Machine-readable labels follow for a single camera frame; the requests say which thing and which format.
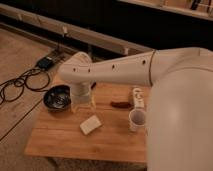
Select white mug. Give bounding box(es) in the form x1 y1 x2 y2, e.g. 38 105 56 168
129 108 146 132

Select white labelled bottle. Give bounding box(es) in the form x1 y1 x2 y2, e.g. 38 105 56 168
132 87 145 108

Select black floor cable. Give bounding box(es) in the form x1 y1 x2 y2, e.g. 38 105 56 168
0 66 52 105

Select wooden table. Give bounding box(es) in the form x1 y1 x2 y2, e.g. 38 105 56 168
25 83 146 163

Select dark red pepper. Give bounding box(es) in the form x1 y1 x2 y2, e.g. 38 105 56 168
110 102 131 109

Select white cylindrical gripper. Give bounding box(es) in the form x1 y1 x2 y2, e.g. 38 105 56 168
70 83 96 113

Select dark ceramic bowl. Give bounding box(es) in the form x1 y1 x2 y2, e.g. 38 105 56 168
43 85 71 111

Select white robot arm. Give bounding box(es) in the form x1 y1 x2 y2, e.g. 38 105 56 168
58 47 213 171

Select pale yellow sponge block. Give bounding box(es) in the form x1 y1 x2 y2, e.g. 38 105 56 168
80 115 102 135

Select black power adapter box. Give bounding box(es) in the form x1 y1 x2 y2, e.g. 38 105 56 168
36 50 63 71

